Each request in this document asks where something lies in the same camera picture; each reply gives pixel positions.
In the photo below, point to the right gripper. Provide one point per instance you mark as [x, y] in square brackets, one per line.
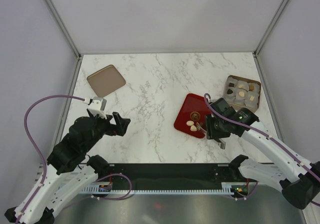
[211, 132]

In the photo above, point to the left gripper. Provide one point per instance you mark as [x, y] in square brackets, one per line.
[120, 128]

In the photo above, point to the steel kitchen tongs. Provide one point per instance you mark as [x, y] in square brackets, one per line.
[221, 143]

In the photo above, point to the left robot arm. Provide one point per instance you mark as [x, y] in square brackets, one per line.
[48, 198]

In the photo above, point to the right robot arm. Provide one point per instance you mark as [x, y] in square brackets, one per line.
[295, 177]

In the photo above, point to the cream heart chocolate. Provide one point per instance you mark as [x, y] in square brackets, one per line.
[193, 128]

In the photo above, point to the cream oval chocolate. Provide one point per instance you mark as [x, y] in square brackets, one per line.
[190, 123]

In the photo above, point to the gold chocolate box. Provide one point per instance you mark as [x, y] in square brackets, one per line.
[238, 102]

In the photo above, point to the red lacquer tray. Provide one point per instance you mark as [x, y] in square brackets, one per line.
[193, 109]

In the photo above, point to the gold box lid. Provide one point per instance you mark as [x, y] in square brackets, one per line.
[106, 81]

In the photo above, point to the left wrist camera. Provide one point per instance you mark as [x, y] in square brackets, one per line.
[97, 107]

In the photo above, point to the white cable duct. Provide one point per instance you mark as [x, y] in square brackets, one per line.
[222, 189]

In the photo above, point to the aluminium profile rail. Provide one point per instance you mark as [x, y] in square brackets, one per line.
[40, 177]

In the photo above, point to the left aluminium frame post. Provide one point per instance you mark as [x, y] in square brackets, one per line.
[62, 27]

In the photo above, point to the aluminium frame post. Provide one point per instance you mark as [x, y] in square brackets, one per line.
[62, 27]
[274, 20]

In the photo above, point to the right aluminium frame post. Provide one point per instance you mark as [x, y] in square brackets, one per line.
[274, 20]

